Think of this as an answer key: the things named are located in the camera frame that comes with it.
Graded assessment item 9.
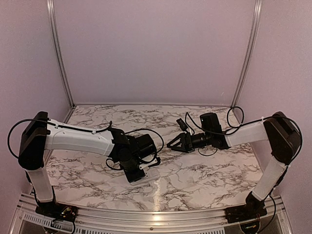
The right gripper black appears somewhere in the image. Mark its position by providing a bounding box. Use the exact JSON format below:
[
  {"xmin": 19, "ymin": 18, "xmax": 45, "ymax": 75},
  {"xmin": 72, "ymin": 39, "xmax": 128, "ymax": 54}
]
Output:
[{"xmin": 167, "ymin": 131, "xmax": 213, "ymax": 153}]

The white remote control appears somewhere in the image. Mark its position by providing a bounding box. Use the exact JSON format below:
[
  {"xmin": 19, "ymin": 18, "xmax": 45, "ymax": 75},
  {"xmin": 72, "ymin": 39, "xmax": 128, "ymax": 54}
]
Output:
[{"xmin": 130, "ymin": 169, "xmax": 160, "ymax": 186}]

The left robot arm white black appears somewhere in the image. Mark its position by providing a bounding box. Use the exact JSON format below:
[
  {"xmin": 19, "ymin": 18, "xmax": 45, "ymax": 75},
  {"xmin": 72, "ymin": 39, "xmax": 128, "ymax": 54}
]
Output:
[{"xmin": 7, "ymin": 112, "xmax": 160, "ymax": 217}]

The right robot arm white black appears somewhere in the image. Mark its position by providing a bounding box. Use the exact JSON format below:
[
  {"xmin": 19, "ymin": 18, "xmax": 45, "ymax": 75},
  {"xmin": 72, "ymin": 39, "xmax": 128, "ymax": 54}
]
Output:
[{"xmin": 167, "ymin": 112, "xmax": 303, "ymax": 218}]

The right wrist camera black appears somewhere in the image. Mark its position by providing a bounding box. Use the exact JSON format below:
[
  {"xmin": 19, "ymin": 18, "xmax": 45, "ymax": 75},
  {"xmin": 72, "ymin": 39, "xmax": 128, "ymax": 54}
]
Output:
[{"xmin": 176, "ymin": 118, "xmax": 188, "ymax": 132}]

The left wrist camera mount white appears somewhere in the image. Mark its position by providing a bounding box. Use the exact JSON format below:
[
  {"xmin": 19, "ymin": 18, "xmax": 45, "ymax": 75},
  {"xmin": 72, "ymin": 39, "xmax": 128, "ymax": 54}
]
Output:
[{"xmin": 139, "ymin": 158, "xmax": 161, "ymax": 170}]

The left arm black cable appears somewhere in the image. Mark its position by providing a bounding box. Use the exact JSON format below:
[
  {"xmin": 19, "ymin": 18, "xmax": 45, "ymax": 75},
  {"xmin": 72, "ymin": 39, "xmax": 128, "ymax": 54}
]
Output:
[{"xmin": 7, "ymin": 118, "xmax": 165, "ymax": 171}]

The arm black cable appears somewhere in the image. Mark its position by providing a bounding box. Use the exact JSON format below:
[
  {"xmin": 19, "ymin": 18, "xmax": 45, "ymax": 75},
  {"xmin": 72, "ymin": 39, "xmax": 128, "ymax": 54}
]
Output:
[
  {"xmin": 185, "ymin": 106, "xmax": 304, "ymax": 166},
  {"xmin": 7, "ymin": 118, "xmax": 165, "ymax": 171}
]

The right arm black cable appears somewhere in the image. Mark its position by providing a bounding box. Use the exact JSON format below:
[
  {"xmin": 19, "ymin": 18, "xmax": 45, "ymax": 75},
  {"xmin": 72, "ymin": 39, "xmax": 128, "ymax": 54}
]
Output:
[{"xmin": 185, "ymin": 106, "xmax": 304, "ymax": 166}]

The front aluminium rail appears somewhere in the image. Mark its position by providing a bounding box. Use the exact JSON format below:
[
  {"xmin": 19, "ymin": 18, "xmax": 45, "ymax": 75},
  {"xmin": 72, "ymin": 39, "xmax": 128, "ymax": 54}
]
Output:
[{"xmin": 8, "ymin": 194, "xmax": 293, "ymax": 234}]

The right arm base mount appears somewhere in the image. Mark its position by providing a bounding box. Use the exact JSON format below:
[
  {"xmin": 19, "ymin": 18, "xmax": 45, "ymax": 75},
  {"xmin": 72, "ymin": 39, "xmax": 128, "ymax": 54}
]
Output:
[{"xmin": 225, "ymin": 205, "xmax": 267, "ymax": 223}]

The right aluminium frame post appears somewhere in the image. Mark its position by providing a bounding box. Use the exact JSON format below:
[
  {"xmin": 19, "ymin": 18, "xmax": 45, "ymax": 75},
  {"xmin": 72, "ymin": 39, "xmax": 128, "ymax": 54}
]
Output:
[{"xmin": 231, "ymin": 0, "xmax": 263, "ymax": 107}]

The aluminium frame post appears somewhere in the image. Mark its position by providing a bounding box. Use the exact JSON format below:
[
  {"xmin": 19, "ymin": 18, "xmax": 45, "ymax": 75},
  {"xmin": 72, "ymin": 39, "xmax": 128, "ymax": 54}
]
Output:
[
  {"xmin": 47, "ymin": 0, "xmax": 75, "ymax": 108},
  {"xmin": 231, "ymin": 0, "xmax": 263, "ymax": 107}
]

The left aluminium frame post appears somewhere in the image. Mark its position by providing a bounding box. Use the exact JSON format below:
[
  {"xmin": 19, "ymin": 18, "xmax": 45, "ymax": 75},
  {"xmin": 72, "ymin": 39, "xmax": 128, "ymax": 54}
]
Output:
[{"xmin": 47, "ymin": 0, "xmax": 75, "ymax": 108}]

